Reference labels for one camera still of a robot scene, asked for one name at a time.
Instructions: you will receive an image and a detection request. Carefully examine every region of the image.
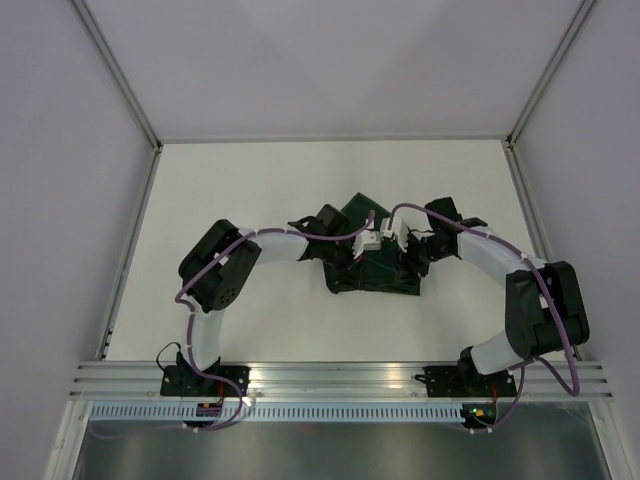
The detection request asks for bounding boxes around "aluminium right side rail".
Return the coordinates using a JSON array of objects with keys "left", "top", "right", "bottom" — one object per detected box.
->
[{"left": 501, "top": 138, "right": 553, "bottom": 260}]

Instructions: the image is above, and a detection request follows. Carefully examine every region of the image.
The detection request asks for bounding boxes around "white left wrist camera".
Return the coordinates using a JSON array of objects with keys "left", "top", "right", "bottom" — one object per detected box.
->
[{"left": 352, "top": 229, "right": 382, "bottom": 259}]

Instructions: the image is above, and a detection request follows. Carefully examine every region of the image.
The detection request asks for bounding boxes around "aluminium left frame post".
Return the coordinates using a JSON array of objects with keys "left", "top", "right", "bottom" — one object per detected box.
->
[{"left": 67, "top": 0, "right": 162, "bottom": 151}]

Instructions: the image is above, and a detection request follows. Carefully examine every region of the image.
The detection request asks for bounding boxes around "white slotted cable duct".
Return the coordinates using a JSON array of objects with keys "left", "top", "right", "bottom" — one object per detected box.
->
[{"left": 90, "top": 401, "right": 463, "bottom": 423}]

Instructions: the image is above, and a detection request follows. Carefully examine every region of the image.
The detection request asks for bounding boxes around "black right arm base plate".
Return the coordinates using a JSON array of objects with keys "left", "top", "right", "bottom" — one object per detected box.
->
[{"left": 415, "top": 365, "right": 517, "bottom": 398}]

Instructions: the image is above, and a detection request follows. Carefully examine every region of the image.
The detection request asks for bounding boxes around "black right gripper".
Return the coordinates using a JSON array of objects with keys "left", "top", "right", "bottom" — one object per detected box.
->
[{"left": 390, "top": 228, "right": 451, "bottom": 288}]

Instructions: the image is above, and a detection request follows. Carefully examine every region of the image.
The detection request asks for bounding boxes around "dark green cloth napkin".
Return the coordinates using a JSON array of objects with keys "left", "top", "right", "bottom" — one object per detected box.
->
[{"left": 323, "top": 193, "right": 421, "bottom": 296}]

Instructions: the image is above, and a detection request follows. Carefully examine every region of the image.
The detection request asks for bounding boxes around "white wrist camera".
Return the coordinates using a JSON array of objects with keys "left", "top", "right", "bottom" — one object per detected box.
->
[
  {"left": 352, "top": 229, "right": 382, "bottom": 259},
  {"left": 380, "top": 216, "right": 409, "bottom": 252}
]

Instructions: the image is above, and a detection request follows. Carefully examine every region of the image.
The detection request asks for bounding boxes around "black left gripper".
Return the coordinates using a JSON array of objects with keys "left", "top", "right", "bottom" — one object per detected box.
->
[{"left": 319, "top": 237, "right": 367, "bottom": 292}]

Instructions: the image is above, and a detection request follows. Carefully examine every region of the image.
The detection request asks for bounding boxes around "aluminium frame post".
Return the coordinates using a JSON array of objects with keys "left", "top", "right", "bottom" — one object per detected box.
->
[
  {"left": 67, "top": 0, "right": 162, "bottom": 151},
  {"left": 504, "top": 0, "right": 599, "bottom": 149}
]

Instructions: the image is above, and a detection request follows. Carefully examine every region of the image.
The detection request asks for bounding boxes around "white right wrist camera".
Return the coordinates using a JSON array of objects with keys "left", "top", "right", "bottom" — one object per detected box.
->
[{"left": 380, "top": 216, "right": 409, "bottom": 252}]

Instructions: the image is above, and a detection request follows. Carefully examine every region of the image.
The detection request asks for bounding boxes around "aluminium front rail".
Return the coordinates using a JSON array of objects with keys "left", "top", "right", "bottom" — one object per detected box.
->
[{"left": 68, "top": 361, "right": 613, "bottom": 402}]

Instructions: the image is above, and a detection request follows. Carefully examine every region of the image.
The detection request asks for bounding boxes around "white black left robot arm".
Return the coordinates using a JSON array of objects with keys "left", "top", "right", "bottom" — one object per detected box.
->
[{"left": 174, "top": 208, "right": 375, "bottom": 396}]

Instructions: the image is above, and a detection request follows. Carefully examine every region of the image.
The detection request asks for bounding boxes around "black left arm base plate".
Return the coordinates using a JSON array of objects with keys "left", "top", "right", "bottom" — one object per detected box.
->
[{"left": 160, "top": 365, "right": 250, "bottom": 398}]

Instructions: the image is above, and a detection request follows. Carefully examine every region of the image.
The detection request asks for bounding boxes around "aluminium right frame post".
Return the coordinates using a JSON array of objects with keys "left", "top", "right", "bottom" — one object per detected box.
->
[{"left": 504, "top": 0, "right": 599, "bottom": 149}]

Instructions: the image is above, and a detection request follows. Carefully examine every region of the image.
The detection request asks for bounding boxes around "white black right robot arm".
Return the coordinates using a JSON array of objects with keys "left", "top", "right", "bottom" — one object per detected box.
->
[{"left": 389, "top": 197, "right": 590, "bottom": 396}]

